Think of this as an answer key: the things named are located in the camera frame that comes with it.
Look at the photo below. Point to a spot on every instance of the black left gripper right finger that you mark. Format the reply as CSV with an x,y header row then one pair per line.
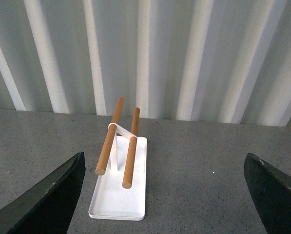
x,y
270,189

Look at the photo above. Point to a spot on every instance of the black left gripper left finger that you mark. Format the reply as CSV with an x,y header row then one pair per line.
x,y
48,207

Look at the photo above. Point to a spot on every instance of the white rack with wooden bars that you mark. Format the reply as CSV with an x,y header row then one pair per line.
x,y
120,191

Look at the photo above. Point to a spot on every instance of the white pleated curtain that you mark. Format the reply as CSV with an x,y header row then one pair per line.
x,y
223,61

